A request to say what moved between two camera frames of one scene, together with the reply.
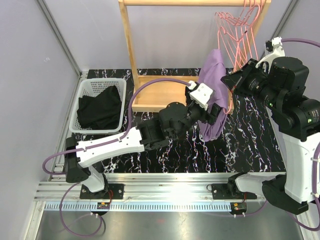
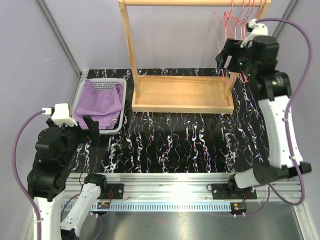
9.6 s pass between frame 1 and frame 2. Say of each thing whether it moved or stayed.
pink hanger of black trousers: moved
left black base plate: stayed
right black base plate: stayed
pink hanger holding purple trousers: moved
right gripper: moved
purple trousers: moved
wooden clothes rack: stayed
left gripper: moved
